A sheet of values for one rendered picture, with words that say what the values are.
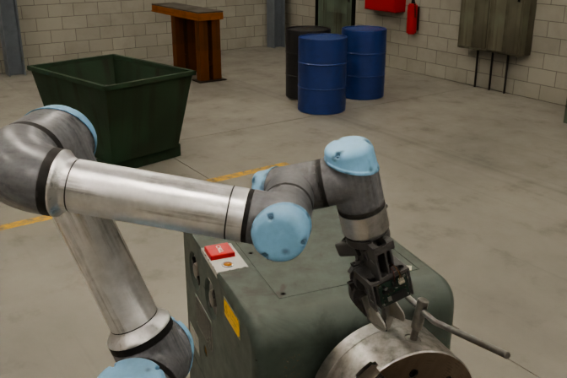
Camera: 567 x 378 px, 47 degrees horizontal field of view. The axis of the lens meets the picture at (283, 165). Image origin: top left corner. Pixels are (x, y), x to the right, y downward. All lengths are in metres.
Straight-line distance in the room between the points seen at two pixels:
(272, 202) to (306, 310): 0.54
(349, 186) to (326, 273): 0.56
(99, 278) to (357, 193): 0.44
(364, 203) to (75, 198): 0.41
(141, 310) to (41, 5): 10.16
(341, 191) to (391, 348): 0.43
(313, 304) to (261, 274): 0.17
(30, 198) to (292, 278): 0.72
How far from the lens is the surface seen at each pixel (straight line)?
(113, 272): 1.11
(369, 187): 0.98
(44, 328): 3.83
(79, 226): 1.09
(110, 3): 11.50
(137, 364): 1.11
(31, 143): 0.96
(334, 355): 1.35
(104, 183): 0.91
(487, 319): 3.85
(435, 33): 10.13
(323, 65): 7.64
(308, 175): 0.98
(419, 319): 1.31
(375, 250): 1.01
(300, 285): 1.45
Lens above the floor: 1.97
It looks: 19 degrees down
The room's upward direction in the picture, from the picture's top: straight up
